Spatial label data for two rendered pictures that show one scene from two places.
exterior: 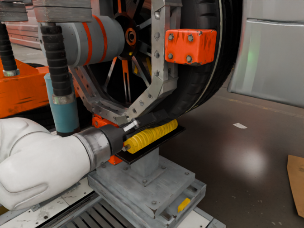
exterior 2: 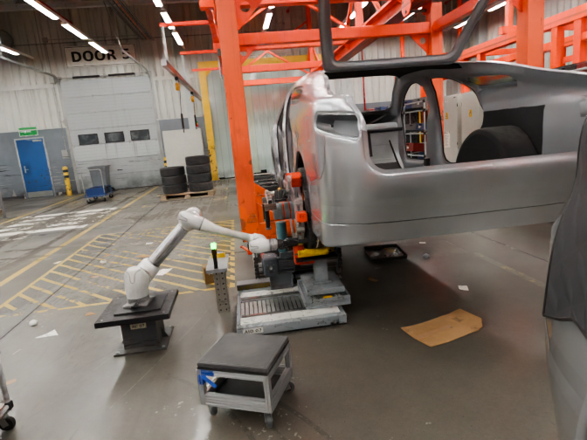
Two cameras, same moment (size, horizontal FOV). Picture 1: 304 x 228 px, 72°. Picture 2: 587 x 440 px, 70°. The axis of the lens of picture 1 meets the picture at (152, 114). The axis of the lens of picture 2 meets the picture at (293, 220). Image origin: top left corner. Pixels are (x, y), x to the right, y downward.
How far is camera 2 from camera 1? 2.76 m
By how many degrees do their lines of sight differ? 41
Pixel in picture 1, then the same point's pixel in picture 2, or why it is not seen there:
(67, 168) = (262, 244)
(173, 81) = (301, 227)
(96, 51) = (286, 215)
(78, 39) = (279, 211)
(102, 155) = (273, 245)
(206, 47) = (300, 217)
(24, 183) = (253, 244)
